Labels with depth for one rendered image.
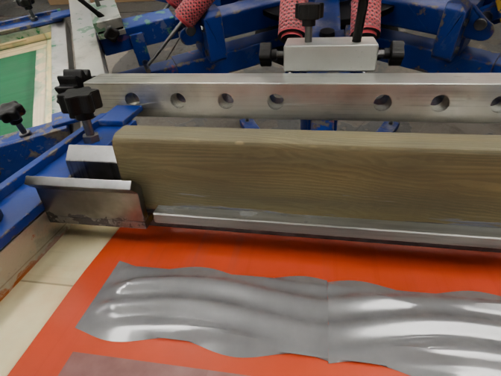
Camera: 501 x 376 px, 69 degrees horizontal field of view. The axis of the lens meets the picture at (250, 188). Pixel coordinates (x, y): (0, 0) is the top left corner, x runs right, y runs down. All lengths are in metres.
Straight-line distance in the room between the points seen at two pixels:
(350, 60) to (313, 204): 0.28
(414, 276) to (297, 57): 0.33
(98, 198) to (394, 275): 0.26
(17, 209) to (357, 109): 0.39
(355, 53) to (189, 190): 0.32
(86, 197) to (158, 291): 0.10
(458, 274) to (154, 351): 0.24
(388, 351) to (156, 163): 0.22
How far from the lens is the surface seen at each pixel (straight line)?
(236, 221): 0.30
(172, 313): 0.29
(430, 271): 0.34
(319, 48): 0.53
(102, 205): 0.34
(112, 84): 0.56
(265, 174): 0.29
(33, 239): 0.37
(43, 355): 0.30
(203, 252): 0.33
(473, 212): 0.32
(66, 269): 0.36
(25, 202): 0.38
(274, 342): 0.26
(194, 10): 0.86
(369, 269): 0.32
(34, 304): 0.34
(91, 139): 0.47
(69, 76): 0.60
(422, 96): 0.51
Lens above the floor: 1.36
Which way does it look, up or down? 47 degrees down
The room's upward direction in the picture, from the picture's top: 7 degrees counter-clockwise
